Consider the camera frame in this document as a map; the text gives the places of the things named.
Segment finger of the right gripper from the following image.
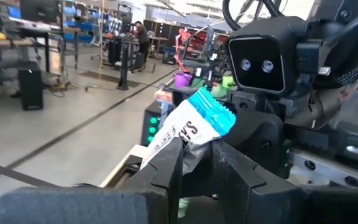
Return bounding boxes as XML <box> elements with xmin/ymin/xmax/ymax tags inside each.
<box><xmin>222</xmin><ymin>107</ymin><xmax>287</xmax><ymax>180</ymax></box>

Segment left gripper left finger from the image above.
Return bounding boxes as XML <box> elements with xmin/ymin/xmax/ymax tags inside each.
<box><xmin>0</xmin><ymin>136</ymin><xmax>185</xmax><ymax>224</ymax></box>

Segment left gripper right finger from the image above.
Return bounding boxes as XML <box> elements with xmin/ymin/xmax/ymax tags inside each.
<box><xmin>211</xmin><ymin>139</ymin><xmax>358</xmax><ymax>224</ymax></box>

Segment white blue Hershey's bar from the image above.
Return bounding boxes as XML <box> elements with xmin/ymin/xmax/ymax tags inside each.
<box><xmin>140</xmin><ymin>86</ymin><xmax>237</xmax><ymax>175</ymax></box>

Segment purple plastic bucket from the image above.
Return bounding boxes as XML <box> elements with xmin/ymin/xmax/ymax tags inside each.
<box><xmin>173</xmin><ymin>72</ymin><xmax>194</xmax><ymax>89</ymax></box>

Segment computer tower green lights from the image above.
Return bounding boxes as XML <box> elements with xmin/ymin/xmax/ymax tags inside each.
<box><xmin>140</xmin><ymin>100</ymin><xmax>170</xmax><ymax>147</ymax></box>

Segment black pole stand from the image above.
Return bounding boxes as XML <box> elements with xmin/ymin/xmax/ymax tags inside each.
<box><xmin>116</xmin><ymin>37</ymin><xmax>133</xmax><ymax>91</ymax></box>

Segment black floor cabinet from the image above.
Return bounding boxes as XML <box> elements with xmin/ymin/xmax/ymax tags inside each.
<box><xmin>17</xmin><ymin>60</ymin><xmax>45</xmax><ymax>111</ymax></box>

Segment person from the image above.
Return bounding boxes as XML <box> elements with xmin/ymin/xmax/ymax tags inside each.
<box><xmin>109</xmin><ymin>14</ymin><xmax>129</xmax><ymax>37</ymax></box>
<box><xmin>131</xmin><ymin>21</ymin><xmax>151</xmax><ymax>63</ymax></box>

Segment shelving with blue bins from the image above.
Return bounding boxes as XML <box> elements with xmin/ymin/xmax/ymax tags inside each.
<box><xmin>62</xmin><ymin>6</ymin><xmax>105</xmax><ymax>44</ymax></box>

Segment cluttered workbench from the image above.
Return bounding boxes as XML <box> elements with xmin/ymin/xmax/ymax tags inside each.
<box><xmin>0</xmin><ymin>27</ymin><xmax>83</xmax><ymax>85</ymax></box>

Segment black monitor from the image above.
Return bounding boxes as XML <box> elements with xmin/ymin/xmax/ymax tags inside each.
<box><xmin>19</xmin><ymin>0</ymin><xmax>60</xmax><ymax>22</ymax></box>

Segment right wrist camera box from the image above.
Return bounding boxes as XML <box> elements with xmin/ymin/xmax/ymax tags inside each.
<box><xmin>227</xmin><ymin>17</ymin><xmax>300</xmax><ymax>96</ymax></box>

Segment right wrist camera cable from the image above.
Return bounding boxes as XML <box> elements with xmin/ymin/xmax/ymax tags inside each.
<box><xmin>222</xmin><ymin>0</ymin><xmax>284</xmax><ymax>32</ymax></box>

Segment red machine frame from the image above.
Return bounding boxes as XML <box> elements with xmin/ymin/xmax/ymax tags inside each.
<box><xmin>174</xmin><ymin>27</ymin><xmax>192</xmax><ymax>72</ymax></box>

